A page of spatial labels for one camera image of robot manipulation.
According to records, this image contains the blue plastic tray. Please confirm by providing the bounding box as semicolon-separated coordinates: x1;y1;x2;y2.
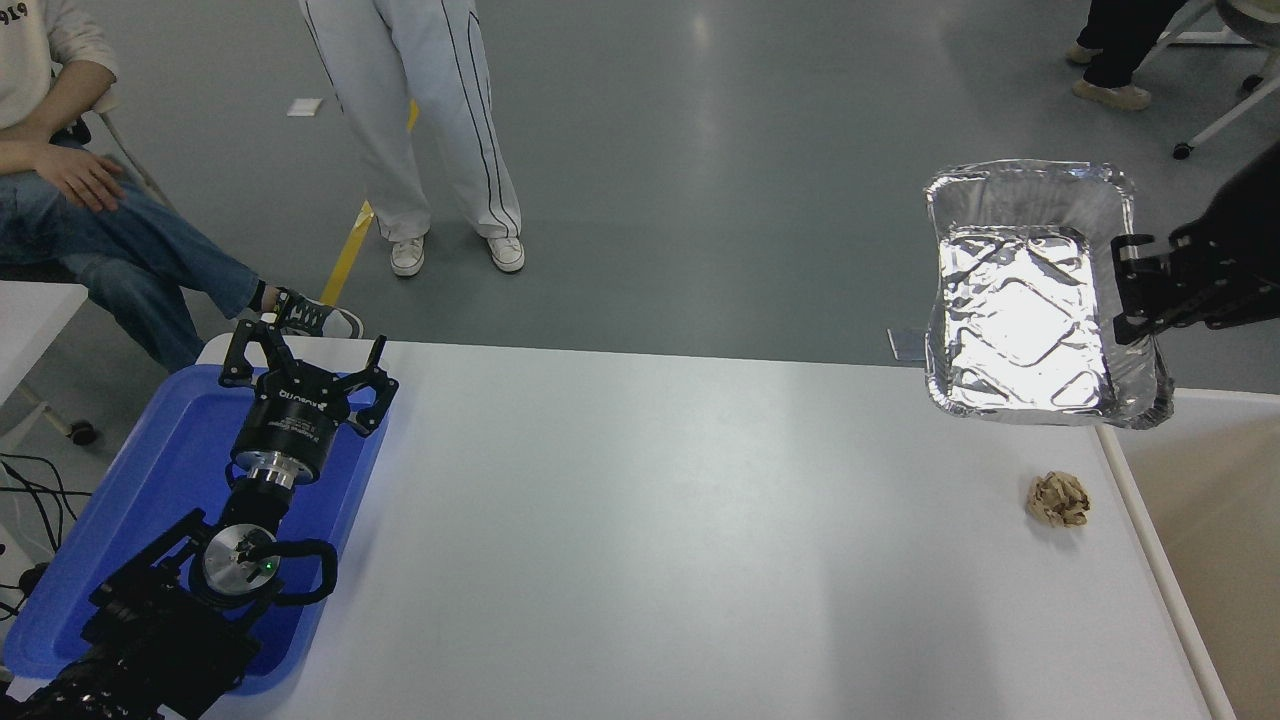
3;364;391;696

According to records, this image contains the seated person's right hand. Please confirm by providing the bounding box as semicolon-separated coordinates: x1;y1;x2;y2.
35;140;127;214

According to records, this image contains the crumpled tan paper ball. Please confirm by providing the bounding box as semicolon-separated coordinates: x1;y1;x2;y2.
1027;470;1092;528

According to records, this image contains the white wheeled stand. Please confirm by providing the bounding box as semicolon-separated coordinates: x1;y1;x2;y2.
1150;0;1280;163

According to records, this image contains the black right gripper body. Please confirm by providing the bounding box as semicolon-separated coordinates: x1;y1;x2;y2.
1238;240;1280;324

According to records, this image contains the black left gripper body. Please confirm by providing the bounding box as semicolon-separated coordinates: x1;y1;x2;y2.
232;370;353;473

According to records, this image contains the large pale bin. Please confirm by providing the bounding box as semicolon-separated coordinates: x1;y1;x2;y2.
1095;386;1280;720

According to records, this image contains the seated person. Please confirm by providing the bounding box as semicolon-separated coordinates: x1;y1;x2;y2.
0;0;364;373

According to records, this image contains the walking person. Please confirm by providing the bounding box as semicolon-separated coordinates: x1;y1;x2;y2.
1066;0;1191;112

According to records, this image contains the grey chair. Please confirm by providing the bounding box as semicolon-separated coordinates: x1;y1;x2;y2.
0;85;179;286

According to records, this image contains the silver foil tray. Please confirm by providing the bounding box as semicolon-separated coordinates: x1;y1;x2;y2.
924;160;1176;431

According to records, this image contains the white side table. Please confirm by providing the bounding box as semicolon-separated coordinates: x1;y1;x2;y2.
0;282;101;447

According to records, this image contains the standing person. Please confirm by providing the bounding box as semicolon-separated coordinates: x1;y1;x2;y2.
298;0;526;278

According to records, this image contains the black cable bundle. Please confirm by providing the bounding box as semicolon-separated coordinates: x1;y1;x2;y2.
0;452;93;621

